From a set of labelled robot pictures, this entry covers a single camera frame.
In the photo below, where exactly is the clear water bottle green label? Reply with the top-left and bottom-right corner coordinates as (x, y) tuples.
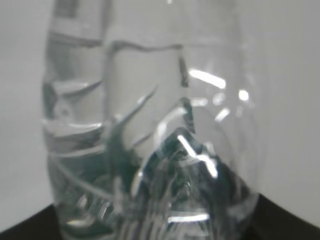
(42, 0), (259, 240)

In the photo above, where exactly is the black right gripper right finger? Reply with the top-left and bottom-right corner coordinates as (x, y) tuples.
(249, 194), (320, 240)

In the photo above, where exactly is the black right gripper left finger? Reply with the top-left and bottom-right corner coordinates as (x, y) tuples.
(0, 204), (63, 240)

